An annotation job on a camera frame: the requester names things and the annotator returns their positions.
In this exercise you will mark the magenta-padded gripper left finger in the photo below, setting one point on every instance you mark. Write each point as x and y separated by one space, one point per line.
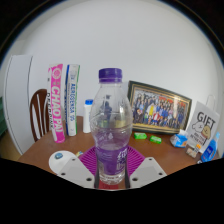
76 171

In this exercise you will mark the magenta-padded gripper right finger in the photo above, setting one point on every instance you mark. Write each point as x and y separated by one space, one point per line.
146 171

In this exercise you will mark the clear purple-capped water bottle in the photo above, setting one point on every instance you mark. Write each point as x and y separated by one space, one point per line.
111 133

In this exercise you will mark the small beige snack packet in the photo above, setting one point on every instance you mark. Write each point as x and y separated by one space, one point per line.
191 152

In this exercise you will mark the white bottle with blue cap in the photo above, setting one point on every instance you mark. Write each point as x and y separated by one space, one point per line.
87 116

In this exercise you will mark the framed group photo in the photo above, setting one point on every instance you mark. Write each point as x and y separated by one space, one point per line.
160 111

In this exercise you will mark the dark wooden chair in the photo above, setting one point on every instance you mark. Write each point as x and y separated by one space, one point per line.
35 113

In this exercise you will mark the white and blue shuttlecock tube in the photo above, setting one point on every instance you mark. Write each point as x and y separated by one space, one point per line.
72 100

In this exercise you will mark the white paper gift bag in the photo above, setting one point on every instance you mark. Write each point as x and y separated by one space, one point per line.
203 125

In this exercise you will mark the white door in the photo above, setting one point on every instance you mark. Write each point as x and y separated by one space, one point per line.
16 106

